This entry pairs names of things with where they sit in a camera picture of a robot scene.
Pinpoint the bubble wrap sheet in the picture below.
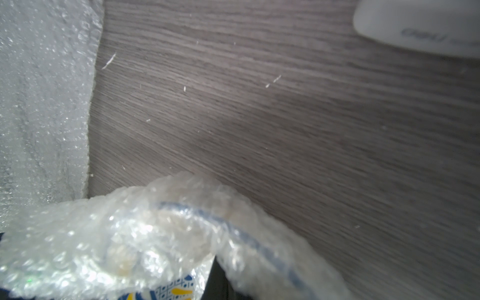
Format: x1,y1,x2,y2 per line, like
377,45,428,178
1,1,105,228
1,172,353,300

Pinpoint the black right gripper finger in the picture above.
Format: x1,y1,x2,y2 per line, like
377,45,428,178
201,257,253,300

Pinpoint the blue yellow floral bowl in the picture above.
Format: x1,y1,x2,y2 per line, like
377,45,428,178
120,209,318,300

